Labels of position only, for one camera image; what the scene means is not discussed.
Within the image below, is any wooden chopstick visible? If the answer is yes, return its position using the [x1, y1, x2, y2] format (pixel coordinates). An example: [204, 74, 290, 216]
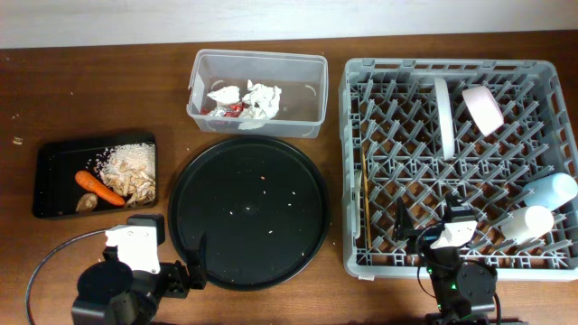
[360, 145, 373, 252]

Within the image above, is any round black serving tray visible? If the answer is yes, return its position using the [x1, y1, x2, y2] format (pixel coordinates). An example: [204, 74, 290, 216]
[167, 136, 331, 291]

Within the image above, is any white cup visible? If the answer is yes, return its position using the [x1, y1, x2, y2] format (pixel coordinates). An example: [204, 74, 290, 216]
[500, 206, 554, 244]

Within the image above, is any grey plate with food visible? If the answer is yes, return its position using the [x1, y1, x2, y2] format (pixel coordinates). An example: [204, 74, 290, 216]
[433, 78, 455, 161]

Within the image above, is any orange carrot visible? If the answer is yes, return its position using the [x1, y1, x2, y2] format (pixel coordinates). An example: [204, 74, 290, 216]
[75, 171, 126, 206]

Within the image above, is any light blue cup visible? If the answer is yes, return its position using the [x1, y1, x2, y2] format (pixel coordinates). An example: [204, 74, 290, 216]
[523, 172, 577, 211]

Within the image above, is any pink bowl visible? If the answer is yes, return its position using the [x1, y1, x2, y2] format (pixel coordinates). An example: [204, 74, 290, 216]
[462, 86, 504, 136]

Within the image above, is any red snack wrapper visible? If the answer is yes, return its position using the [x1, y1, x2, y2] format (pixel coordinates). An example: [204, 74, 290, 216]
[201, 102, 247, 117]

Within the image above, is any white tissue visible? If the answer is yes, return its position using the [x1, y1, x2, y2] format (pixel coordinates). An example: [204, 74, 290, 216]
[238, 79, 282, 130]
[208, 86, 240, 106]

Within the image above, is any white plastic fork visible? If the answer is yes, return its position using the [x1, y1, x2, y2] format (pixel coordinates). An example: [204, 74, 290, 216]
[354, 171, 362, 239]

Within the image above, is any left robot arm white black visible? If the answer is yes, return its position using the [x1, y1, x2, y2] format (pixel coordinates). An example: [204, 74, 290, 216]
[24, 225, 208, 324]

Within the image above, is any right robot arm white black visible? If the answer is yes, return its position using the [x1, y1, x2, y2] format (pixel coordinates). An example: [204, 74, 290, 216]
[393, 194, 502, 324]

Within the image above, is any grey dishwasher rack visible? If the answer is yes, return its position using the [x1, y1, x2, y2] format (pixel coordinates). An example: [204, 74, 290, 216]
[339, 59, 577, 282]

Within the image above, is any clear plastic waste bin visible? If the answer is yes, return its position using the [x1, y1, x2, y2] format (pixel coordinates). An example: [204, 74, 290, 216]
[186, 49, 329, 138]

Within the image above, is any pile of rice and shells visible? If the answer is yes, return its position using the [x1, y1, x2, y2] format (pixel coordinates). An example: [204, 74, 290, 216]
[94, 144, 156, 208]

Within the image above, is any black rectangular tray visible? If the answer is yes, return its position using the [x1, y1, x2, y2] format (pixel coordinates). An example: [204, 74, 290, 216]
[32, 130, 156, 220]

